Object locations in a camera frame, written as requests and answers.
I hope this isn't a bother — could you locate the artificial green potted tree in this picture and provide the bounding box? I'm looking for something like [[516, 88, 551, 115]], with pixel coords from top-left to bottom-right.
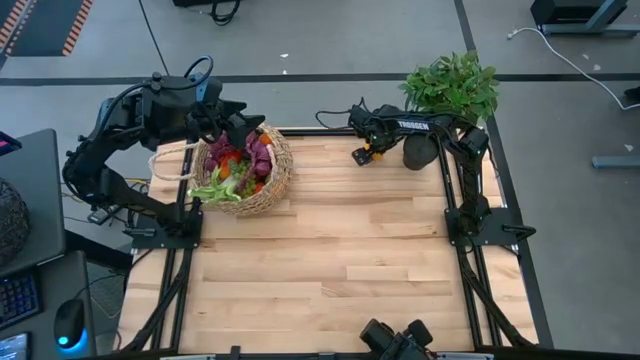
[[398, 49, 501, 172]]

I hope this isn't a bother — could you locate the woven straw basket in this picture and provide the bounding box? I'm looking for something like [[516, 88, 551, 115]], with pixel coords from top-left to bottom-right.
[[148, 123, 295, 217]]

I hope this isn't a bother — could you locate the small device with red screen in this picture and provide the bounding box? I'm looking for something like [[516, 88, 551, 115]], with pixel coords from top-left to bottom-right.
[[0, 130, 24, 158]]

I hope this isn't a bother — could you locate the smartphone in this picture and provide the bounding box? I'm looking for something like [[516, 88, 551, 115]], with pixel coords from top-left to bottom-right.
[[0, 331, 32, 360]]

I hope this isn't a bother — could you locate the backlit keyboard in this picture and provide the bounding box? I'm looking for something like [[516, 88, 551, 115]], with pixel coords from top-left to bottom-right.
[[0, 269, 42, 332]]

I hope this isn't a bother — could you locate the dark mat with orange stripes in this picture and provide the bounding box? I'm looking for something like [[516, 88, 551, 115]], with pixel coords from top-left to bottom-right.
[[0, 0, 96, 58]]

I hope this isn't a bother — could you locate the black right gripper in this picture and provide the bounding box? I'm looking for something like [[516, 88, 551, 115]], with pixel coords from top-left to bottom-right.
[[348, 103, 401, 168]]

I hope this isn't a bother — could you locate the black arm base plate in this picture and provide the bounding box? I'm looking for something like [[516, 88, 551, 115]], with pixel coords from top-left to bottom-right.
[[130, 209, 204, 250], [444, 207, 537, 247]]

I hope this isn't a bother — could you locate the black mouse with blue light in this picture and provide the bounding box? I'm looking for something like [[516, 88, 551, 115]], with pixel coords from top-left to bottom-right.
[[53, 298, 87, 350]]

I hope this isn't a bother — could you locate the dark grey side desk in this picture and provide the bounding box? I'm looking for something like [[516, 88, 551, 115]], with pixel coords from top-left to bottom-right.
[[0, 249, 99, 360]]

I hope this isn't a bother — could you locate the black coiled cable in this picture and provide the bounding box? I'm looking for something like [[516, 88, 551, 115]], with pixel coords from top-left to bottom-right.
[[209, 0, 242, 27]]

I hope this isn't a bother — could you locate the black aluminium table frame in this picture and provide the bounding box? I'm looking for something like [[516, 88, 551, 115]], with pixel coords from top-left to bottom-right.
[[117, 127, 556, 360]]

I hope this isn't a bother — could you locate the grey desk foot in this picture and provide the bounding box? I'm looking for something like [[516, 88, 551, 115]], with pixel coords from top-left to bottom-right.
[[592, 154, 640, 170]]

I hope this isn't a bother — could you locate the white floor cable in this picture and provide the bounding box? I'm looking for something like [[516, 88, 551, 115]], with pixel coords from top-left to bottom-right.
[[506, 27, 640, 112]]

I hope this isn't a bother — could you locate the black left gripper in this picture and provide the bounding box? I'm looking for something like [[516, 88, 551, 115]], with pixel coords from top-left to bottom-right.
[[185, 98, 267, 147]]

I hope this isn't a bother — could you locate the thin black floor cable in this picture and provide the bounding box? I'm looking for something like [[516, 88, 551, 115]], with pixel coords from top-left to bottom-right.
[[137, 0, 169, 76]]

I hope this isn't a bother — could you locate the black equipment stand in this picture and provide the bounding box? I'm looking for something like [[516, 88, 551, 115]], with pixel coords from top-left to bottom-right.
[[529, 0, 640, 39]]

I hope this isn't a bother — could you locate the green celery bunch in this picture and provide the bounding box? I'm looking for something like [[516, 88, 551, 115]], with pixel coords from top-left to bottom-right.
[[187, 168, 242, 206]]

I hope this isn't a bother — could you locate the dark woven ball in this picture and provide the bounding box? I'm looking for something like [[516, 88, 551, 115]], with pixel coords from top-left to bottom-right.
[[0, 177, 31, 267]]

